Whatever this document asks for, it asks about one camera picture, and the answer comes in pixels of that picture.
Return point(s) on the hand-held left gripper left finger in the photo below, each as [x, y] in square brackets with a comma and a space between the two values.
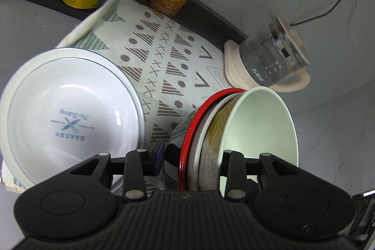
[158, 152]

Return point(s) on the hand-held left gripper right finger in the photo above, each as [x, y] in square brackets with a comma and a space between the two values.
[234, 171]

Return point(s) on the dark glossy bowl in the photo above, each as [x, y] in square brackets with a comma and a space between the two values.
[172, 156]

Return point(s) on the red rimmed bowl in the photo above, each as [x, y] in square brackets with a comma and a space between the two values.
[187, 135]

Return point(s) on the brown lattice patterned bowl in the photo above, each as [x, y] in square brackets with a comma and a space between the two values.
[215, 138]

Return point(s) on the pale green bowl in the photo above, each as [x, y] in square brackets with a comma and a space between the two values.
[260, 127]

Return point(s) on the large plain white plate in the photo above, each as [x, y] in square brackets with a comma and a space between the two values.
[133, 91]

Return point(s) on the patterned beige table mat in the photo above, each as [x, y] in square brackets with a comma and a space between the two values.
[172, 62]

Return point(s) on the cream kettle base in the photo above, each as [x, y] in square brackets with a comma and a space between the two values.
[234, 68]

